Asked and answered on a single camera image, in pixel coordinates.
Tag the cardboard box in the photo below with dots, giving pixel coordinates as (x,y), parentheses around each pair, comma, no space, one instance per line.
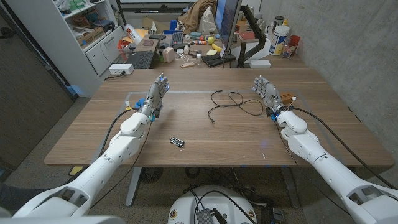
(88,36)

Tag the beige speaker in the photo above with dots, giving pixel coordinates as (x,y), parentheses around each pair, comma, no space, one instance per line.
(168,55)

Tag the yellow ball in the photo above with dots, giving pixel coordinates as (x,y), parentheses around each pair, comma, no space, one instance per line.
(211,40)

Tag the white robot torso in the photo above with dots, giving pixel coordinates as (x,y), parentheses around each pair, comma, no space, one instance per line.
(62,220)

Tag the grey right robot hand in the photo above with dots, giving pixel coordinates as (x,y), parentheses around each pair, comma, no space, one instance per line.
(270,95)

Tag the small dark keyboard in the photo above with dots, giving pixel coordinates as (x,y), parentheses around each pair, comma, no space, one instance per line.
(176,39)

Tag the large black keyboard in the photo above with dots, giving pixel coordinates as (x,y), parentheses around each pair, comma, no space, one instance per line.
(141,59)

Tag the small metal clip object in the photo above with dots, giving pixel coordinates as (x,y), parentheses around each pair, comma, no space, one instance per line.
(177,142)

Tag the paper note on monitor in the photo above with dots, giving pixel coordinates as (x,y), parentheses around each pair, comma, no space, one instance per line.
(222,52)

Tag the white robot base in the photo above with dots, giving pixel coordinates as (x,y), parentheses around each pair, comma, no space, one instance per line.
(186,208)

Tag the small wooden block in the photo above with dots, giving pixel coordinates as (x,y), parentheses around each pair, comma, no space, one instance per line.
(187,65)

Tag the white shelf cabinet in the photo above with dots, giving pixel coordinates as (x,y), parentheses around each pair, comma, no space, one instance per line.
(62,46)

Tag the red book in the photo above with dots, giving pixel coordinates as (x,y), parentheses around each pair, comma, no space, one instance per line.
(247,35)

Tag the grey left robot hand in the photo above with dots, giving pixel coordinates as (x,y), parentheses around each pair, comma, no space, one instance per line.
(155,95)

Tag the red plastic cup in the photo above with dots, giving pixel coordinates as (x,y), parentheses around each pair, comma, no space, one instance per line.
(294,41)

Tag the yellow floor pad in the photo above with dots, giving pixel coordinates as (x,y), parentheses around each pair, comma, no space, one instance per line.
(76,170)

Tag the orange brick block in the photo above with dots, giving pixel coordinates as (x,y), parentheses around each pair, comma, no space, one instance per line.
(287,98)

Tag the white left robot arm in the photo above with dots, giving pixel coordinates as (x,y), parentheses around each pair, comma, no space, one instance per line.
(102,168)

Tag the white plastic bag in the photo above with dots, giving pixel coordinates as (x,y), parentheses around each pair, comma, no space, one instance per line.
(206,21)

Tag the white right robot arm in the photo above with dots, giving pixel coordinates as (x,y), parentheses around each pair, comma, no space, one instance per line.
(329,168)

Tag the computer monitor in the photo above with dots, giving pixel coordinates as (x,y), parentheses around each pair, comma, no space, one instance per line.
(228,21)

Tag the grey table leg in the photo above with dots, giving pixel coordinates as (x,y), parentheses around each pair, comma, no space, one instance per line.
(133,186)
(290,186)

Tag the white flat box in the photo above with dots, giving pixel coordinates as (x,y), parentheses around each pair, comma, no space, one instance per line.
(260,63)

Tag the white wipes canister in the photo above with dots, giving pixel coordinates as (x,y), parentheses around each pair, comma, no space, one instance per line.
(279,40)

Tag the white power strip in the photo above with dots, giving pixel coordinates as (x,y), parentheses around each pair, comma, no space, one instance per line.
(120,69)

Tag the yellow banana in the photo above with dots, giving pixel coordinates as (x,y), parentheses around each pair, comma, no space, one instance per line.
(216,47)

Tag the brown jacket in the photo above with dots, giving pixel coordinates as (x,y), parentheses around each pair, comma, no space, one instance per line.
(197,14)

